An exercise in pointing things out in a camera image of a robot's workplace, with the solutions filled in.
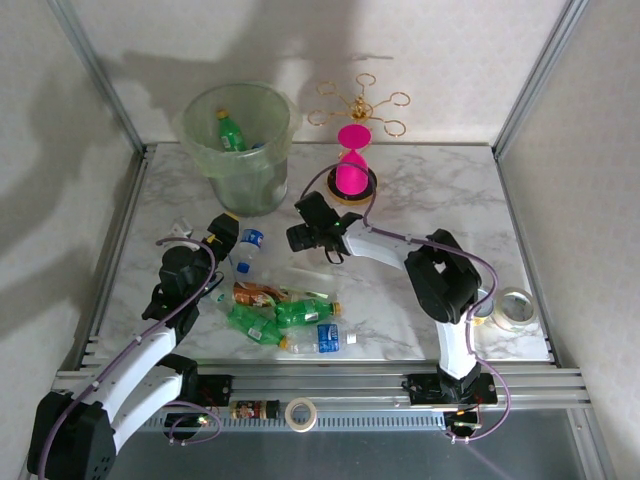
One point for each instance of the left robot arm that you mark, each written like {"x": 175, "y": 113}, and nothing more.
{"x": 145, "y": 350}

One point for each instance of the bin with green liner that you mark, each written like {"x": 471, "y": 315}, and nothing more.
{"x": 250, "y": 190}

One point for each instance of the clear tape roll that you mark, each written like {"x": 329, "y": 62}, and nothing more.
{"x": 515, "y": 326}

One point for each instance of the pink plastic goblet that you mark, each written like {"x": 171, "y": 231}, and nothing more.
{"x": 350, "y": 177}

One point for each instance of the small black electronics board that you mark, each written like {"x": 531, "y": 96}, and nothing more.
{"x": 187, "y": 421}
{"x": 462, "y": 426}

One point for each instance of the brown plastic bottle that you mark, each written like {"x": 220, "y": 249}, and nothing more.
{"x": 250, "y": 295}

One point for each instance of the green plastic bottle yellow cap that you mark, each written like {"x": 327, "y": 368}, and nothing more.
{"x": 231, "y": 135}
{"x": 250, "y": 325}
{"x": 300, "y": 311}

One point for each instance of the aluminium side rail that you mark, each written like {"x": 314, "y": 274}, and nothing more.
{"x": 136, "y": 175}
{"x": 509, "y": 200}

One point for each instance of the silver tape roll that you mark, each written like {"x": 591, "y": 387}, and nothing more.
{"x": 487, "y": 315}

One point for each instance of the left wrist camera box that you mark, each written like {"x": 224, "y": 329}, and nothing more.
{"x": 182, "y": 228}

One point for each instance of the grey metal panel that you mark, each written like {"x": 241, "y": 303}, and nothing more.
{"x": 320, "y": 457}

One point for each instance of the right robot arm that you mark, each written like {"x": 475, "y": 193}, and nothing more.
{"x": 380, "y": 247}

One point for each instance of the small printed jar black cap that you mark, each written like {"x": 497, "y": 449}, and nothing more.
{"x": 245, "y": 411}

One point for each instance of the white masking tape roll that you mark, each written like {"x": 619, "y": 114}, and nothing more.
{"x": 301, "y": 427}

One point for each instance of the aluminium frame post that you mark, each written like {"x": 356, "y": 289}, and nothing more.
{"x": 95, "y": 70}
{"x": 540, "y": 70}

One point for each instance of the aluminium front rail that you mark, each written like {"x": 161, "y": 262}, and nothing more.
{"x": 320, "y": 387}

